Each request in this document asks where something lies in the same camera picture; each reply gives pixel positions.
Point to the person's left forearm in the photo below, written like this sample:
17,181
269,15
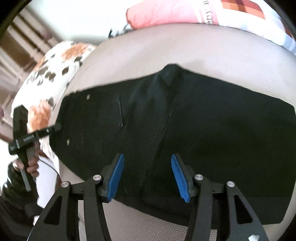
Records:
16,194

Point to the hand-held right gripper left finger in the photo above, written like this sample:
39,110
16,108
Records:
115,176

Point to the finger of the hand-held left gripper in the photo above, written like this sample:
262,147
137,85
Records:
55,128

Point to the brown striped curtain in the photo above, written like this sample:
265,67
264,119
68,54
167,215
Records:
18,46

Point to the person's left hand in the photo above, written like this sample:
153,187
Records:
33,165

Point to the pink checkered pillow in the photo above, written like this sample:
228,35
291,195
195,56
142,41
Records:
161,14

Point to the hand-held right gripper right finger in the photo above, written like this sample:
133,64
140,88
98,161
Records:
179,176

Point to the white floral pillow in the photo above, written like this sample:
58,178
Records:
57,76

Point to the black pants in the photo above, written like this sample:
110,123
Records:
208,127

